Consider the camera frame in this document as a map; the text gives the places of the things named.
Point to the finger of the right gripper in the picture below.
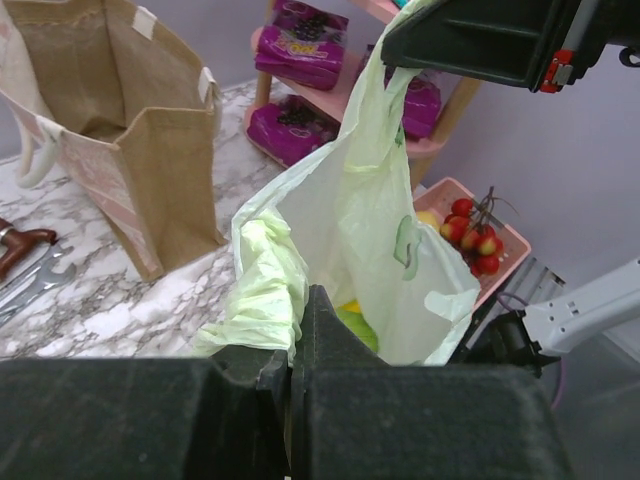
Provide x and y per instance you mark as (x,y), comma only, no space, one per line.
(524,44)

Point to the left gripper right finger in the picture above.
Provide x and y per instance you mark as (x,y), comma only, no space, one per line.
(356,417)

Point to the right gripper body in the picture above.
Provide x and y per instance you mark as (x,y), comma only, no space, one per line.
(610,22)

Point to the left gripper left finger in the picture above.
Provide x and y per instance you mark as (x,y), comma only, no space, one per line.
(146,418)

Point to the green toy cabbage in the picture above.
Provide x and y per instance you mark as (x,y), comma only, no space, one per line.
(355,322)

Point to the light green plastic grocery bag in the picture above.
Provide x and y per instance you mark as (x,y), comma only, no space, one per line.
(343,218)

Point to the yellow toy bananas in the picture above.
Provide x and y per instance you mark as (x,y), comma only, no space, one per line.
(352,307)

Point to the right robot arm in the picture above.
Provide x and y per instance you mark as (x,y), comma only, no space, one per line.
(540,334)

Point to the purple snack bag right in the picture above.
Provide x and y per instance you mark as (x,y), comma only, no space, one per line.
(422,105)

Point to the purple snack bag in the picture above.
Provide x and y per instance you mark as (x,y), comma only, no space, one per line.
(290,129)
(422,105)
(303,44)

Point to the purple snack bag top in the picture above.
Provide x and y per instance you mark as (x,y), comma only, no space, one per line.
(303,44)

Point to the purple snack bag left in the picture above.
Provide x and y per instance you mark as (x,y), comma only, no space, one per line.
(290,129)

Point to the brown paper bag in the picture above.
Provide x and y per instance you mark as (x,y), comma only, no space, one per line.
(106,91)

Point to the pink tiered shelf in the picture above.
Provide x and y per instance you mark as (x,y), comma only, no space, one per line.
(352,98)

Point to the pink plastic basket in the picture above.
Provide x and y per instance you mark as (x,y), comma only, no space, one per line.
(438,199)

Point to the red toy cherries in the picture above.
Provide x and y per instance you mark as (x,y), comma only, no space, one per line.
(468,229)

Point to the yellow toy pear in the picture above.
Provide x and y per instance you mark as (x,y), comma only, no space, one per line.
(428,218)

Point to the silver wrench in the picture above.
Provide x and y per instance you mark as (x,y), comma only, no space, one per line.
(34,281)

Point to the brown toy faucet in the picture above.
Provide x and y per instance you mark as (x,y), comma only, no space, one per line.
(18,244)

